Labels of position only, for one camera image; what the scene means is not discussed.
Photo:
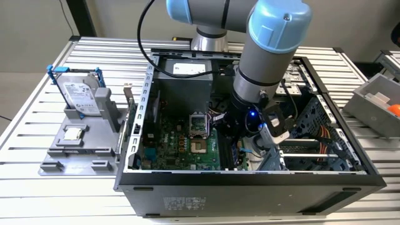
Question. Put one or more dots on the dark RAM memory stick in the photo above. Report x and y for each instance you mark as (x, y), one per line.
(233, 154)

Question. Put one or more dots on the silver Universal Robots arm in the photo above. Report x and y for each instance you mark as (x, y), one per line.
(265, 58)

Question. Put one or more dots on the black RAM slot white clips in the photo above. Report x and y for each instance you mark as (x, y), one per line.
(224, 154)

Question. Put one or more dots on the CPU socket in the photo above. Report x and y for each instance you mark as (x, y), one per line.
(199, 147)

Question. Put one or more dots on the grey power supply unit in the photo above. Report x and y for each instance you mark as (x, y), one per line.
(184, 93)

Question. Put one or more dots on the grey metal disk bay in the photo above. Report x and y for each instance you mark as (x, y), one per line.
(300, 141)

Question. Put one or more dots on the white power supply label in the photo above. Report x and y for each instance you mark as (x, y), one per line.
(191, 68)

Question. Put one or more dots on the green Dell motherboard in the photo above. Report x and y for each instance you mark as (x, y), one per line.
(175, 159)

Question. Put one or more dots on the teal board connector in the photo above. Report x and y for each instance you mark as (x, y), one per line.
(151, 155)

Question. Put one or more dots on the black open PC case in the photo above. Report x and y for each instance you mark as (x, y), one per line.
(249, 201)

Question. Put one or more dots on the grey plastic storage bin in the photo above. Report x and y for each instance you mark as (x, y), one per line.
(368, 117)

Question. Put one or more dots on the white small block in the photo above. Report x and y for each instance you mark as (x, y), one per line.
(379, 97)

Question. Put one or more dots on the grey parts rack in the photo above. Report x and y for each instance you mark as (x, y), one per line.
(93, 131)

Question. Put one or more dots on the orange round object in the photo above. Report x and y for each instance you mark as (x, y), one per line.
(393, 110)

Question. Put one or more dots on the hard disk in blue carrier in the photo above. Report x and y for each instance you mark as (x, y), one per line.
(77, 93)

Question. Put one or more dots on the silver CPU chip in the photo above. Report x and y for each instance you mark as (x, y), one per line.
(72, 134)

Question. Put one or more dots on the dark haired person head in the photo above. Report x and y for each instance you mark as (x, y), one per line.
(396, 35)

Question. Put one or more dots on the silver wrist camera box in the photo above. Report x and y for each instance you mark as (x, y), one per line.
(279, 137)

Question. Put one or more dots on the black upright post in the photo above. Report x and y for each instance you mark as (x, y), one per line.
(81, 18)

